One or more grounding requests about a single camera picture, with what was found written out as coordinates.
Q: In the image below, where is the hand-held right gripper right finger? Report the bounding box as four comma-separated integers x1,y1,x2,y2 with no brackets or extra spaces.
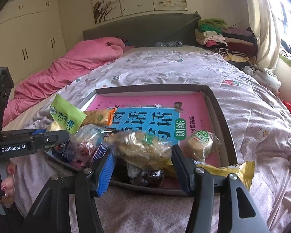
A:
171,144,271,233

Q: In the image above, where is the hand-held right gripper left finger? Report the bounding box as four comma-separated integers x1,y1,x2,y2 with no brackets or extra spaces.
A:
22,148,117,233

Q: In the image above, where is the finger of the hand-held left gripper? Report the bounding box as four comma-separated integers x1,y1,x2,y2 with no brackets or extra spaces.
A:
1,129,47,137
27,130,71,149

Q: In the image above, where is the brown chocolate bar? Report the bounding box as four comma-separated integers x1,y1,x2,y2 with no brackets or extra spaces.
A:
91,142,112,167

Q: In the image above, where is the light green pastry packet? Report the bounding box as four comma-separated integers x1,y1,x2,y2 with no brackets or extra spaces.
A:
46,93,87,136

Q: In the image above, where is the clear packet with checkered label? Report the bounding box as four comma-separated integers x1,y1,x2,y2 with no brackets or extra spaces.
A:
63,124,109,163

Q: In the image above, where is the round pastry with green label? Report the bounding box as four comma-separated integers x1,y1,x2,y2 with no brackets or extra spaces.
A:
184,130,223,163

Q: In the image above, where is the dark brown snack packet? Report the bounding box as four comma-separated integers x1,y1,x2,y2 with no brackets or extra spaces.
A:
113,159,164,188

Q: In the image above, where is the dark green label pastry packet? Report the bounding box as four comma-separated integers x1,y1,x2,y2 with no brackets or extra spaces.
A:
103,130,174,170

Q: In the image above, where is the orange cracker packet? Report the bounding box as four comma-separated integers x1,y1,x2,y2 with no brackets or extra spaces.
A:
81,108,117,127

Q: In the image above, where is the olive yellow long snack packet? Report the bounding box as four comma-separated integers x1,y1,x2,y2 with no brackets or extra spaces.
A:
164,161,255,192

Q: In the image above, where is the dark grey box tray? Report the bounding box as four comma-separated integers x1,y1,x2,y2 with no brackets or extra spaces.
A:
47,84,238,197

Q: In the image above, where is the person's left hand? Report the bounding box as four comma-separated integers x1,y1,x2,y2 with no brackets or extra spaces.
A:
0,161,17,209

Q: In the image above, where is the pink quilt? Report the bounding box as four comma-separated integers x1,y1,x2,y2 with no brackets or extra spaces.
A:
2,37,125,127

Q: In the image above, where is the pink and blue workbook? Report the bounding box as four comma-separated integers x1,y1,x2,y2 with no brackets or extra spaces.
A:
86,91,227,190

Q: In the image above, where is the cream wardrobe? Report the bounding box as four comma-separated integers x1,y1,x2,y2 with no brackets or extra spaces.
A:
0,0,67,96

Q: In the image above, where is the white plastic bag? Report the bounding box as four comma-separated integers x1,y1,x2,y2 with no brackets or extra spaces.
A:
244,64,282,91

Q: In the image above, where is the red plastic bag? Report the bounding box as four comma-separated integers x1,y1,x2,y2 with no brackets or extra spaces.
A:
282,99,291,120

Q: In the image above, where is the patterned dark pillow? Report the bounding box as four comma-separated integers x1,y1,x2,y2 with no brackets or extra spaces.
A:
155,41,183,48

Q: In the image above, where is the pile of folded clothes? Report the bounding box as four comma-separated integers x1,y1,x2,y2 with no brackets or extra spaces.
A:
195,17,257,64

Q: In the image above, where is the grey bed headboard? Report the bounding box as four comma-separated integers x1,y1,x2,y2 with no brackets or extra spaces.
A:
83,12,201,48

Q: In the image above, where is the cream curtain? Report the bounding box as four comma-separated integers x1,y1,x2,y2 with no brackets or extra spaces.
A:
242,0,282,72

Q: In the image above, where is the window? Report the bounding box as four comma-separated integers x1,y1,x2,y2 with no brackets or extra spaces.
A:
264,0,291,66

